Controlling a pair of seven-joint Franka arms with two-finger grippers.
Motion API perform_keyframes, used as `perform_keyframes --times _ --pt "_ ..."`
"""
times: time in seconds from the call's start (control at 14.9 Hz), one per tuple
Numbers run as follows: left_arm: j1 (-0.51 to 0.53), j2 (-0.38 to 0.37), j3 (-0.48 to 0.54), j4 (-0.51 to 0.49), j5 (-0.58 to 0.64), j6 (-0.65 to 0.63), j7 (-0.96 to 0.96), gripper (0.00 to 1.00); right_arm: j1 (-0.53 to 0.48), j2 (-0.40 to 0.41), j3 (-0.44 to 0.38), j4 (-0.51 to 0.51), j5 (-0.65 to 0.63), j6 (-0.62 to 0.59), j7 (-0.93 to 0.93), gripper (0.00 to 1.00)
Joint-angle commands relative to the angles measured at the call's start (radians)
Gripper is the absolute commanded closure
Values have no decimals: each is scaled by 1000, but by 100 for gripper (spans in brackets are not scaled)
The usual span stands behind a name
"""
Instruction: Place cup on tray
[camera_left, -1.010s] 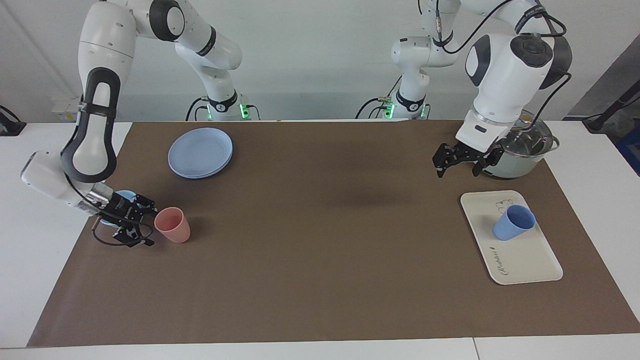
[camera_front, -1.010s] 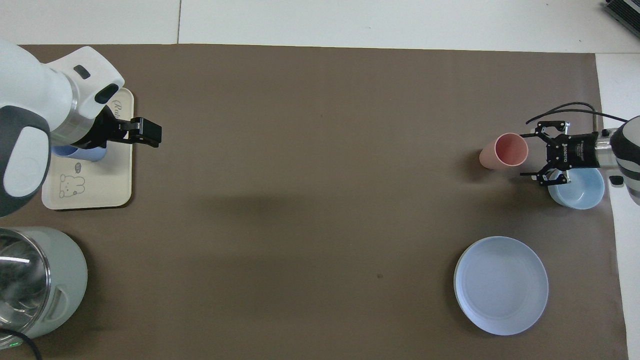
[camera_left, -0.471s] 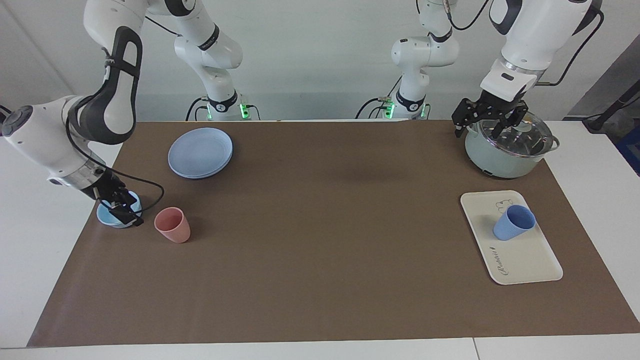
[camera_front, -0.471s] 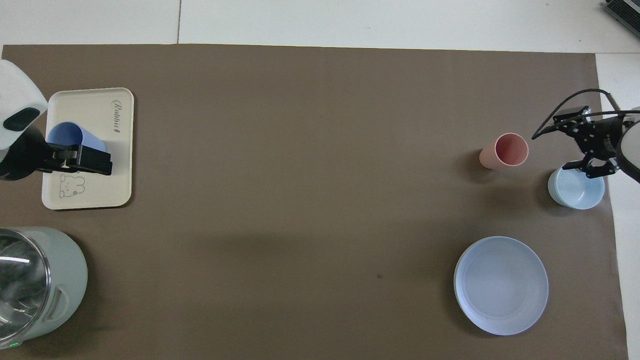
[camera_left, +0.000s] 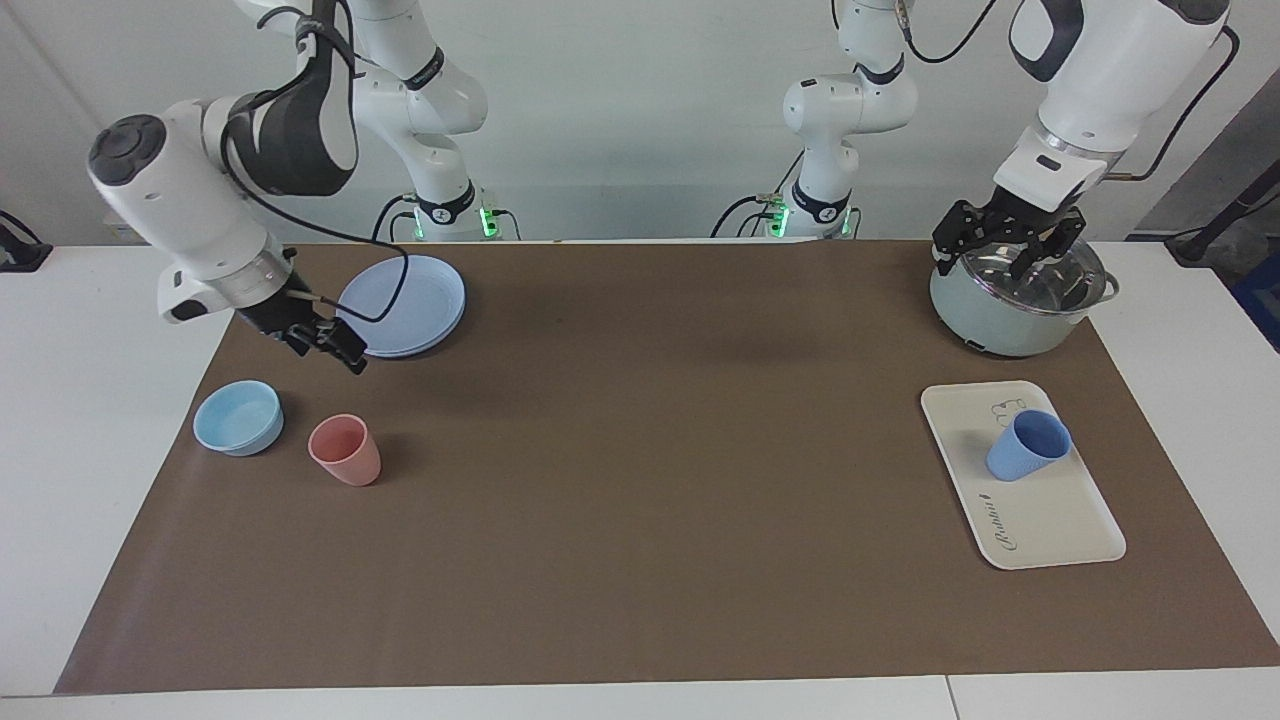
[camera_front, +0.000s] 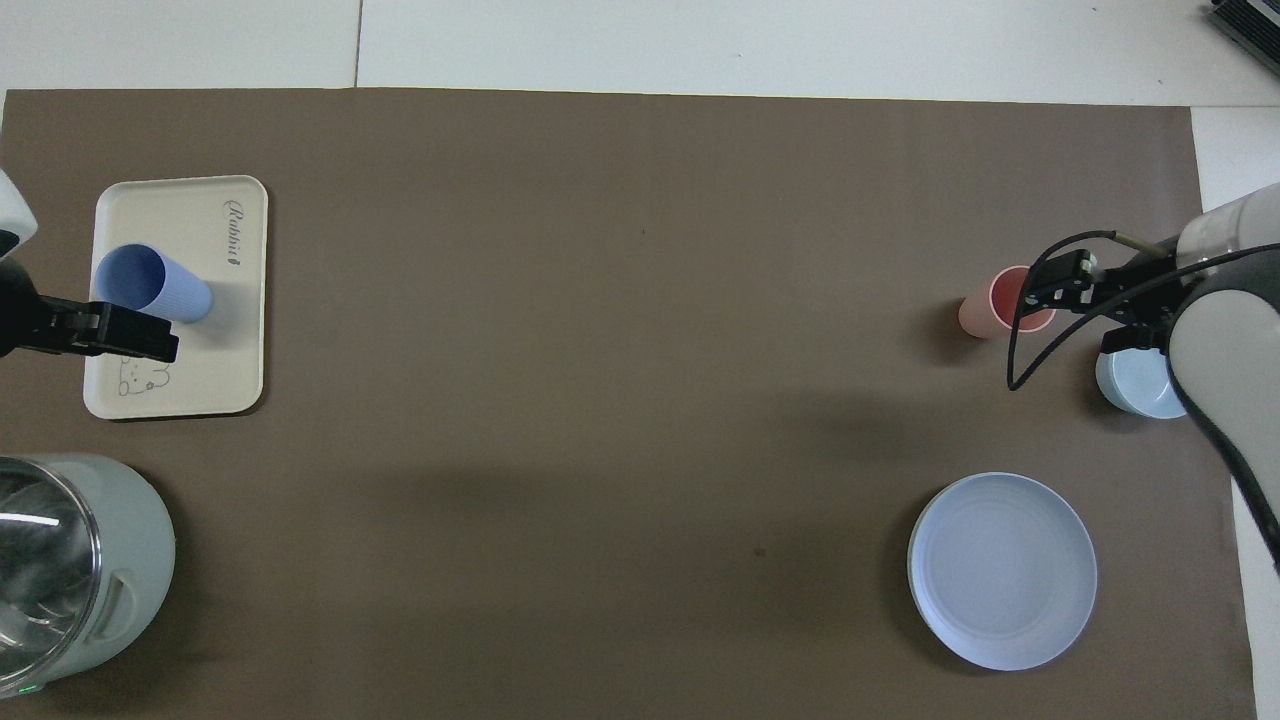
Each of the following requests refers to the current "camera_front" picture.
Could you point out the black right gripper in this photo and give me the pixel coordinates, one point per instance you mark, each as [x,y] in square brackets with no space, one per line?
[1135,290]

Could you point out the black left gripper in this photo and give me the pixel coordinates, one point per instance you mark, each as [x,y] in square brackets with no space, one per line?
[20,315]

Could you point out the blue cup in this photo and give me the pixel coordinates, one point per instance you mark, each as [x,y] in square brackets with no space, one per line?
[150,285]

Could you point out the pink cup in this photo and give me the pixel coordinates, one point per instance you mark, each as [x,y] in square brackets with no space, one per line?
[985,310]

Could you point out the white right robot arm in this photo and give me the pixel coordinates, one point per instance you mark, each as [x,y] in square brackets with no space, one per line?
[1230,320]

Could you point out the cream rabbit print tray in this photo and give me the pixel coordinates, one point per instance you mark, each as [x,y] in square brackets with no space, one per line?
[200,370]

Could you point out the light blue bowl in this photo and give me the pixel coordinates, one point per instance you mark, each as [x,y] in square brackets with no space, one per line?
[1135,385]

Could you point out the pale green electric pot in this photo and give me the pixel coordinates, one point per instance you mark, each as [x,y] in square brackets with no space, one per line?
[135,560]

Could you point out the glass pot lid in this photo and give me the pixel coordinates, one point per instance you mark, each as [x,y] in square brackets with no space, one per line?
[45,560]

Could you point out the blue plate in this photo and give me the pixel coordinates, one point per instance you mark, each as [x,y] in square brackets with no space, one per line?
[1000,575]

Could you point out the grey ribbed device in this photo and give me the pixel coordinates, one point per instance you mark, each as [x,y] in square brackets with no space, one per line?
[1250,25]

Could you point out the brown table mat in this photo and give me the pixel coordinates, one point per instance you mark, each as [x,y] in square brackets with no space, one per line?
[620,350]

